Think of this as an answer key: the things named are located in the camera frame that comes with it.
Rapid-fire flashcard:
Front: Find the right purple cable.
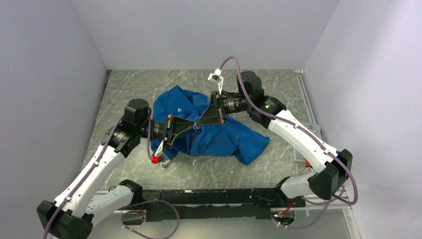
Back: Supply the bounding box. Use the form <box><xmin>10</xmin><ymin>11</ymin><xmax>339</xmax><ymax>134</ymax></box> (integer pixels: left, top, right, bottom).
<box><xmin>220</xmin><ymin>56</ymin><xmax>359</xmax><ymax>231</ymax></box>

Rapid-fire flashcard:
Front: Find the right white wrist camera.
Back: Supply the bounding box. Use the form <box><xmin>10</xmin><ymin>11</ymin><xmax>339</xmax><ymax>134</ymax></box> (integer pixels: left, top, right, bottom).
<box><xmin>208</xmin><ymin>68</ymin><xmax>224</xmax><ymax>95</ymax></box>

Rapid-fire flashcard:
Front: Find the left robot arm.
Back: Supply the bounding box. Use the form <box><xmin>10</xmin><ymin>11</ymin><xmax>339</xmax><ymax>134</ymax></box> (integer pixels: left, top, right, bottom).
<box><xmin>37</xmin><ymin>99</ymin><xmax>194</xmax><ymax>239</ymax></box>

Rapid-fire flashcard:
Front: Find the blue zip jacket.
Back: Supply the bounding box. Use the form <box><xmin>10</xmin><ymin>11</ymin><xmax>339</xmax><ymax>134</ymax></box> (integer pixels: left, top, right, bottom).
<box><xmin>153</xmin><ymin>86</ymin><xmax>270</xmax><ymax>165</ymax></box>

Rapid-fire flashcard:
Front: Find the clear plastic organizer box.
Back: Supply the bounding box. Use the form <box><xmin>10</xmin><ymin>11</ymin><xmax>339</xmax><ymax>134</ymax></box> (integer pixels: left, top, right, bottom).
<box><xmin>294</xmin><ymin>122</ymin><xmax>322</xmax><ymax>162</ymax></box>

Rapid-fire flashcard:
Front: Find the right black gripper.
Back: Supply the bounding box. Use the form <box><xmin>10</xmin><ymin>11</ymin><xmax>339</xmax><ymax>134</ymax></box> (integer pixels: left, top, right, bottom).
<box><xmin>196</xmin><ymin>90</ymin><xmax>251</xmax><ymax>125</ymax></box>

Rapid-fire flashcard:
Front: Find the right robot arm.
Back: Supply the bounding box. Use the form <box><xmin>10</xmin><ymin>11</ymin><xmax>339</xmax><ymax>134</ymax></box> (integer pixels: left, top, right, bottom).
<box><xmin>196</xmin><ymin>69</ymin><xmax>352</xmax><ymax>207</ymax></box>

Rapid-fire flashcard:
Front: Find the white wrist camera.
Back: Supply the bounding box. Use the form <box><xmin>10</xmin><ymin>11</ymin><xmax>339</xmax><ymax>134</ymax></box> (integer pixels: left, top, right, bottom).
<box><xmin>208</xmin><ymin>68</ymin><xmax>224</xmax><ymax>95</ymax></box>
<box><xmin>151</xmin><ymin>141</ymin><xmax>171</xmax><ymax>168</ymax></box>

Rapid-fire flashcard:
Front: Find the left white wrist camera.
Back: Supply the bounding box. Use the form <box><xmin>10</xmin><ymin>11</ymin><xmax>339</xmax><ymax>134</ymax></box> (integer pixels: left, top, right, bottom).
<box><xmin>151</xmin><ymin>141</ymin><xmax>171</xmax><ymax>168</ymax></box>

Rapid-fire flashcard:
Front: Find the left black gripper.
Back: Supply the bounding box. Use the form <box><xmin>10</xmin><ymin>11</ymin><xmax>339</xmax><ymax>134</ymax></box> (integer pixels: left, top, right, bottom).
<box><xmin>137</xmin><ymin>115</ymin><xmax>196</xmax><ymax>150</ymax></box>

